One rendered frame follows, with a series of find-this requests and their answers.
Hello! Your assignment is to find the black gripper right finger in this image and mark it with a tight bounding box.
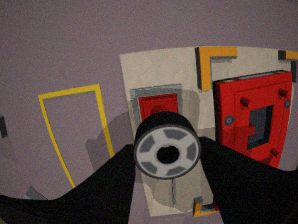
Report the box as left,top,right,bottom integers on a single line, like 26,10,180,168
198,136,298,224

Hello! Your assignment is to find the black wheel with grey hub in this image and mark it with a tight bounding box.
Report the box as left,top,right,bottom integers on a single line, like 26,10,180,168
133,112,202,180

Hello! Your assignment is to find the yellow rectangular outline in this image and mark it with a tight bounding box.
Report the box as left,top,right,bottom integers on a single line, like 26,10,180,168
39,84,114,188

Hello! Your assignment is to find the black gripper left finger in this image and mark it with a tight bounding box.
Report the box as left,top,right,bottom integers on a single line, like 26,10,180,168
0,144,136,224

